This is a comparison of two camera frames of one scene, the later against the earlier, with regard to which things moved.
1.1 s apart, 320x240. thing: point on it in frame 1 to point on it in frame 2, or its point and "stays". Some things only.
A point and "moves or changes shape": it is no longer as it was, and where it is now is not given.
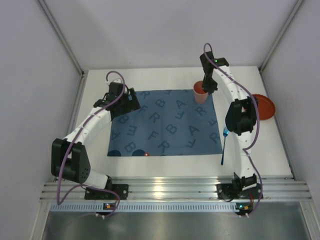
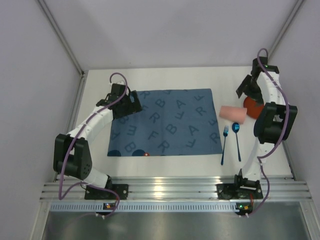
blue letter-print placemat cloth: (168, 122) stays
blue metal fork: (225, 133) stays
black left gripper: (133, 100) stays
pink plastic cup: (201, 96) moves or changes shape
